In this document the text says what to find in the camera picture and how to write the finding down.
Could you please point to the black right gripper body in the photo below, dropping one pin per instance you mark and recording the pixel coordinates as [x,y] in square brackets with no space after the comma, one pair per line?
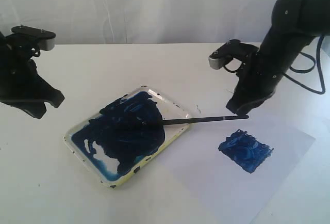
[261,74]

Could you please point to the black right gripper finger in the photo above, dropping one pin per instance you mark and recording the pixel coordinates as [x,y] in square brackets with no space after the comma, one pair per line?
[232,103]
[245,104]

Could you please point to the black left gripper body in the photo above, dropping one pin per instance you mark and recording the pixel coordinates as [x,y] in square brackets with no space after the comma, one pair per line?
[20,80]

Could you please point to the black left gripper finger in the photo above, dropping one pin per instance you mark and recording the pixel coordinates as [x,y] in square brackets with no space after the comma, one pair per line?
[34,109]
[50,94]

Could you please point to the black paintbrush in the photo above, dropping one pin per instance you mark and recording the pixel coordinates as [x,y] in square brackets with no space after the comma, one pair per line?
[192,120]

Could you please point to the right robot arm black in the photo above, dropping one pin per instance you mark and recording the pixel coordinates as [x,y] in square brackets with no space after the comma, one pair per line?
[295,24]

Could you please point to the white paint tray with blue paint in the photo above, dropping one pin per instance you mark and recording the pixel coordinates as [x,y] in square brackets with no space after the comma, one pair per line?
[114,152]

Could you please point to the white paper sheet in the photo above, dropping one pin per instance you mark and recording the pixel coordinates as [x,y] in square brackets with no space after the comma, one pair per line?
[223,187]

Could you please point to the white backdrop curtain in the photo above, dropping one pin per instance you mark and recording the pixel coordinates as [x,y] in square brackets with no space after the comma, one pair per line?
[141,21]

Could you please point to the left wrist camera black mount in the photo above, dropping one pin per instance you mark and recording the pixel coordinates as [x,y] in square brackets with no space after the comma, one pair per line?
[31,41]

